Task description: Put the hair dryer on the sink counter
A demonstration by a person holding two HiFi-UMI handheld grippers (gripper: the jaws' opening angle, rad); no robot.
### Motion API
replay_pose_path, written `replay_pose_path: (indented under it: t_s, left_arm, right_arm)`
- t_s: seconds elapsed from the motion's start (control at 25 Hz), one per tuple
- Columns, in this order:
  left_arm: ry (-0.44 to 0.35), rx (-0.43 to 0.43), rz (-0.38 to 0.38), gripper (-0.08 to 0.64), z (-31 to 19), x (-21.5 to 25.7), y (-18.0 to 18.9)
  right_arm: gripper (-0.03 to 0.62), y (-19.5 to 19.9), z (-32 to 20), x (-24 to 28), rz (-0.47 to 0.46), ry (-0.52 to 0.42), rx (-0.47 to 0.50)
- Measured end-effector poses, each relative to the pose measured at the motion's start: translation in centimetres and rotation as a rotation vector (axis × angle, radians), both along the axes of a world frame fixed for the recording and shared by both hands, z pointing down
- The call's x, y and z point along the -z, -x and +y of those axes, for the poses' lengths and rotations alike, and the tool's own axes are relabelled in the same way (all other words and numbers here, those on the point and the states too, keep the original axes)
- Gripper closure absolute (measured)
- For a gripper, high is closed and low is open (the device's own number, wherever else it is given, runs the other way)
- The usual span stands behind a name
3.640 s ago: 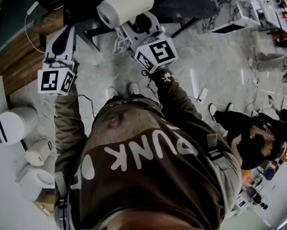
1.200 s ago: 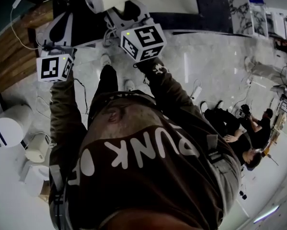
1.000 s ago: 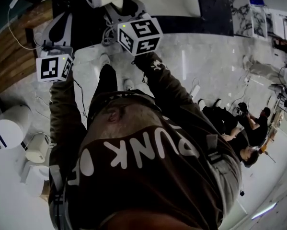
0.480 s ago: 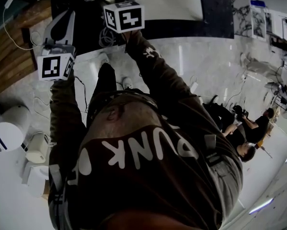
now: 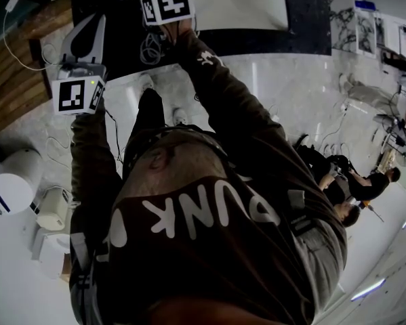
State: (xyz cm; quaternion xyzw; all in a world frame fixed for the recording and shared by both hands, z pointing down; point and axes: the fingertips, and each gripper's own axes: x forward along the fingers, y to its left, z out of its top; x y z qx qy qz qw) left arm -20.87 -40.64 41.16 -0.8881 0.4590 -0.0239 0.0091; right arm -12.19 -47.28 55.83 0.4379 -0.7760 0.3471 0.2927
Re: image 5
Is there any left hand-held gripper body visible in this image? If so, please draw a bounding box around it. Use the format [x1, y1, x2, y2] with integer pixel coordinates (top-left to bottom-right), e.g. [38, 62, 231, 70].
[52, 55, 108, 116]

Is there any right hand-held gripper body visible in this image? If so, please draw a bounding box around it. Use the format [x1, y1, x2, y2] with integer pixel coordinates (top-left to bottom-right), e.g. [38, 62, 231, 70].
[140, 0, 195, 26]

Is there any person's left forearm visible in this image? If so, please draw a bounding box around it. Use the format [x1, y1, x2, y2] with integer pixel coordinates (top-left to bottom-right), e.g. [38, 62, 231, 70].
[69, 110, 124, 216]

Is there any person's right forearm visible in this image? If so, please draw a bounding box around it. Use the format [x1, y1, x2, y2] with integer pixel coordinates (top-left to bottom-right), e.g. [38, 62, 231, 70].
[160, 22, 258, 121]

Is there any white sink basin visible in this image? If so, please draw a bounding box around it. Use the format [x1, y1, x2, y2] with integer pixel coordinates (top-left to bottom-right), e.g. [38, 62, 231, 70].
[167, 0, 289, 32]

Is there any black sink counter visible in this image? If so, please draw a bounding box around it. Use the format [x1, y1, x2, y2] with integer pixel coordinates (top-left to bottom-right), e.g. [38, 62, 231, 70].
[69, 0, 333, 81]

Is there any white shoe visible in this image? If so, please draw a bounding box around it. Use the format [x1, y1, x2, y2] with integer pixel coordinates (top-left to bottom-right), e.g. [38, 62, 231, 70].
[171, 108, 190, 127]
[138, 72, 156, 91]

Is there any person's black trouser leg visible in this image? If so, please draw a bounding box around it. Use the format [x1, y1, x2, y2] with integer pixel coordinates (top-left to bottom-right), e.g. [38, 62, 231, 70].
[129, 88, 166, 142]

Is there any white round appliance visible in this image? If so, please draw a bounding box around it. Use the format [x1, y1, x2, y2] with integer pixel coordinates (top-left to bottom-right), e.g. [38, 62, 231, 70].
[0, 147, 43, 218]

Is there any cream kettle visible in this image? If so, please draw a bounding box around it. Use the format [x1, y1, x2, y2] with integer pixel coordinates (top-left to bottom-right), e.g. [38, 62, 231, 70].
[35, 185, 71, 232]

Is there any white box appliance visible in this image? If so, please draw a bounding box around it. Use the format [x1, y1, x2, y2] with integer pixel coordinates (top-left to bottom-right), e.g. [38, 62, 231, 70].
[31, 232, 72, 280]

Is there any marble sample tile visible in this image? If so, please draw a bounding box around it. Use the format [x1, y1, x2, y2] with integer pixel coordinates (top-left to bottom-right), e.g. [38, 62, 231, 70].
[355, 12, 377, 56]
[329, 7, 357, 52]

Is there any brown printed sweatshirt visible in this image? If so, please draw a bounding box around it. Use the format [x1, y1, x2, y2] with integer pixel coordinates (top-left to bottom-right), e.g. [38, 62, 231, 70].
[68, 123, 349, 325]

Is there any grey coiled cable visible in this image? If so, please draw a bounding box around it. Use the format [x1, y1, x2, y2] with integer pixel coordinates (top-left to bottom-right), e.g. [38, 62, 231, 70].
[140, 31, 167, 66]

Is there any white charger with cable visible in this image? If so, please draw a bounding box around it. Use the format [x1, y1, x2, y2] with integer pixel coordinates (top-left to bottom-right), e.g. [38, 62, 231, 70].
[1, 0, 60, 72]

